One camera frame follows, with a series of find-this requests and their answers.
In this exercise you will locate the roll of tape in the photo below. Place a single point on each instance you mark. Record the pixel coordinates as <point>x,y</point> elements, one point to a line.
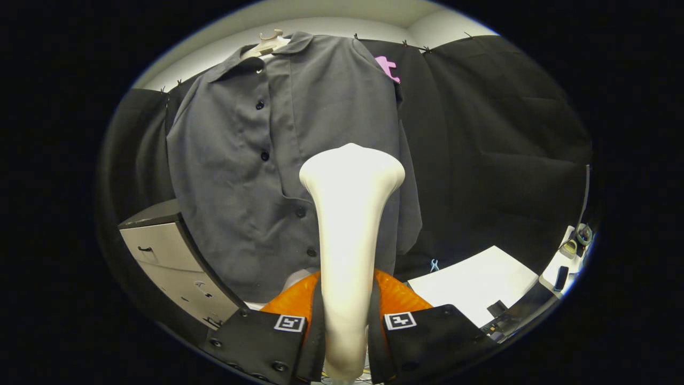
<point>583,234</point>

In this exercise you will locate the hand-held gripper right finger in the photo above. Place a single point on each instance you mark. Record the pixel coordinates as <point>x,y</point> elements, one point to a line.
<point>374,342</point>

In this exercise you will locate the white side table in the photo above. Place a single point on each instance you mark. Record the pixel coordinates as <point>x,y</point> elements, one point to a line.
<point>475,280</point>

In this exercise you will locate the cream plastic clothes hanger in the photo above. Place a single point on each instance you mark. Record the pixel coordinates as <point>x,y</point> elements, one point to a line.
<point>264,45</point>

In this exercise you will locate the white garment steamer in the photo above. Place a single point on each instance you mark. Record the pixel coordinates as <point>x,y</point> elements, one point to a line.
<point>347,224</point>

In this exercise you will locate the grey button-up shirt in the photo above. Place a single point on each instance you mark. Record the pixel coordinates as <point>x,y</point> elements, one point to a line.
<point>235,187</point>

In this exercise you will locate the small black flat device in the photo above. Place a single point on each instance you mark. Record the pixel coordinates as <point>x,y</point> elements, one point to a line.
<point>561,278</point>

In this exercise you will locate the small blue clip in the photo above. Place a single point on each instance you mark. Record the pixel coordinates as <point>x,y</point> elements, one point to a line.
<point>434,265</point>

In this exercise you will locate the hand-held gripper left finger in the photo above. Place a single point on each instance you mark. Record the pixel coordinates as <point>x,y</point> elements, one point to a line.
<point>318,342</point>

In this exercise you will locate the grey drawer cabinet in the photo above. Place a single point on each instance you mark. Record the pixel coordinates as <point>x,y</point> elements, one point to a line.
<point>171,256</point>

